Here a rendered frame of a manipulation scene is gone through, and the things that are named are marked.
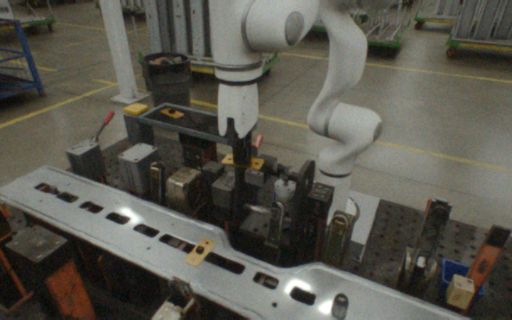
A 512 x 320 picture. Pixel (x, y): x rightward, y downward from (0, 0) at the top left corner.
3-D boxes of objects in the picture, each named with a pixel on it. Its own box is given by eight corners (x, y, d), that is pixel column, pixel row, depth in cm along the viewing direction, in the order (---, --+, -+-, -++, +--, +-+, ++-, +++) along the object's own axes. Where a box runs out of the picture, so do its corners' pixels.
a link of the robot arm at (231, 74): (226, 52, 63) (227, 68, 64) (206, 64, 55) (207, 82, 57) (268, 54, 60) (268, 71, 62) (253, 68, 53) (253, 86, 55)
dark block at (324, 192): (295, 303, 102) (306, 195, 80) (303, 286, 108) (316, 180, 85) (311, 310, 100) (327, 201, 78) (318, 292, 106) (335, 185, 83)
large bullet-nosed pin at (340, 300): (328, 318, 68) (332, 298, 64) (332, 306, 70) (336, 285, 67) (344, 325, 66) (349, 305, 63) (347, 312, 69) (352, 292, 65)
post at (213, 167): (210, 263, 115) (200, 167, 94) (217, 253, 119) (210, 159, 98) (222, 268, 113) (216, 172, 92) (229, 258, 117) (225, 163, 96)
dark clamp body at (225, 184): (209, 280, 110) (199, 187, 90) (229, 252, 120) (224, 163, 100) (237, 293, 106) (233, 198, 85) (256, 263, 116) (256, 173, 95)
